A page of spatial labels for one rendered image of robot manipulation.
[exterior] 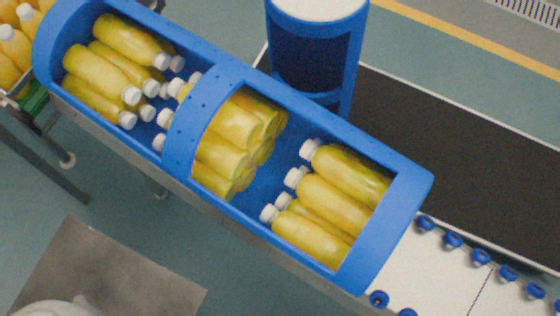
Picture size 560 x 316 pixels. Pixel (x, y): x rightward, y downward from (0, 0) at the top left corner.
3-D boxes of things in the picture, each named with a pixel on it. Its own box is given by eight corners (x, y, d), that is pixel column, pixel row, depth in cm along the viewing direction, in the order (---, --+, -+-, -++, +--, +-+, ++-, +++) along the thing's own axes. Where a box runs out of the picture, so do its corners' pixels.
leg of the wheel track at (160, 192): (162, 202, 222) (117, 146, 164) (152, 194, 224) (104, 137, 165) (170, 191, 224) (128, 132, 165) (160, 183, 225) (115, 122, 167)
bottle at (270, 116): (275, 110, 109) (201, 66, 113) (257, 140, 109) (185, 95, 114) (283, 113, 115) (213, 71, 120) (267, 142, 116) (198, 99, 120)
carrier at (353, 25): (270, 92, 222) (280, 157, 212) (256, -54, 141) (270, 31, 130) (339, 82, 223) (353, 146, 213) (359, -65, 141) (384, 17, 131)
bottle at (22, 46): (46, 79, 142) (17, 44, 125) (24, 81, 142) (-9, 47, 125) (50, 57, 144) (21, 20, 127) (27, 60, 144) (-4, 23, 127)
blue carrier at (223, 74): (350, 307, 113) (372, 286, 87) (56, 107, 133) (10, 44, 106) (415, 202, 123) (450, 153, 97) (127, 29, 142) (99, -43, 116)
